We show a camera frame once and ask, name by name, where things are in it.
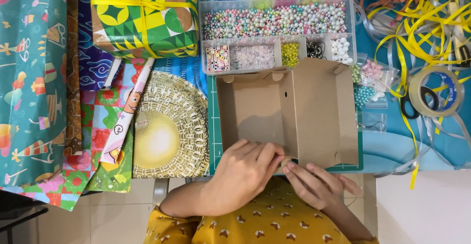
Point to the small bag of pink beads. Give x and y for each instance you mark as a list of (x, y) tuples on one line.
[(377, 73)]

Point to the rolled pink cartoon wrapping paper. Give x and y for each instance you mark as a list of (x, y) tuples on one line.
[(128, 108)]

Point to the clear tape roll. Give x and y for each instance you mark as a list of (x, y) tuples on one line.
[(417, 89)]

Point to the green patterned wrapping paper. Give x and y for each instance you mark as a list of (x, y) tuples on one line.
[(117, 174)]

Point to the tangle of silver ribbon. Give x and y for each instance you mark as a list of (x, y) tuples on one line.
[(430, 133)]

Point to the small bag of teal beads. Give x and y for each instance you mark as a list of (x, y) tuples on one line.
[(364, 95)]

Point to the brown batik wrapping paper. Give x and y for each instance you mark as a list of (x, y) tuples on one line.
[(73, 71)]

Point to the brown cardboard box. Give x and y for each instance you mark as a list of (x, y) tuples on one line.
[(316, 115)]

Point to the white table leg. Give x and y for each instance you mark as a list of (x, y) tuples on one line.
[(160, 192)]

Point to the clear plastic bead organizer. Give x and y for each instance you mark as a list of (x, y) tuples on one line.
[(276, 38)]

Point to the heap of black hooks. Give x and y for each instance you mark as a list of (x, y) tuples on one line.
[(314, 49)]

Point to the blue glitter paper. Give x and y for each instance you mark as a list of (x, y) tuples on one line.
[(184, 67)]

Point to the gold circle pattern wrapping paper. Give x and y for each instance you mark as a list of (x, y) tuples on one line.
[(169, 137)]

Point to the small bag of green beads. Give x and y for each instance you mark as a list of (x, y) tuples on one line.
[(355, 74)]

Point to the black scissors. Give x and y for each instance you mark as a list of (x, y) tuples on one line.
[(408, 108)]

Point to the person's left hand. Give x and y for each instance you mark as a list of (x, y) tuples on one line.
[(239, 177)]

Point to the heap of clear beads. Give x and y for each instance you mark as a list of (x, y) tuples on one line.
[(252, 57)]

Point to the blue cloud pattern wrapping paper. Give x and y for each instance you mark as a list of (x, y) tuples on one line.
[(94, 63)]

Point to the colourful flower checkered wrapping paper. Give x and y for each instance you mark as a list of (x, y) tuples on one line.
[(73, 170)]

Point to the teal party print wrapping paper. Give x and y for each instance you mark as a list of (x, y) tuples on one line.
[(29, 89)]

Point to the heap of letter cube beads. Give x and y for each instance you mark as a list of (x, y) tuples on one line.
[(217, 58)]

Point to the heap of small yellow beads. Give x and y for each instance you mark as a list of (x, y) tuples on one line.
[(290, 54)]

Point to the green cutting mat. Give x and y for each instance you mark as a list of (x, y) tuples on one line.
[(215, 133)]

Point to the heap of pastel pearl beads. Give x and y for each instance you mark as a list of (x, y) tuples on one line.
[(276, 20)]

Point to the tangle of yellow ribbon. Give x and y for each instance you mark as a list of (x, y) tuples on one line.
[(415, 34)]

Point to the black chair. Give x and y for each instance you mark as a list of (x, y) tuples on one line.
[(18, 214)]

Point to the small clear bag with hook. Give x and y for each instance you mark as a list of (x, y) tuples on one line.
[(371, 122)]

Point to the blue table cover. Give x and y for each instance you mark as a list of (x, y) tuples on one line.
[(390, 152)]

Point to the heap of white round beads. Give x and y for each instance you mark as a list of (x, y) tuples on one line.
[(341, 51)]

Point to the green yellow wrapped gift box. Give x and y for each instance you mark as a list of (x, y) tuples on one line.
[(147, 19)]

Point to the yellow patterned shirt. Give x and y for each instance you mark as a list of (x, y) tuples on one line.
[(265, 222)]

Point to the person's right hand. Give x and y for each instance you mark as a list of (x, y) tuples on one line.
[(320, 188)]

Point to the cream and black tool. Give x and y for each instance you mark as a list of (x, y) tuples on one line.
[(460, 34)]

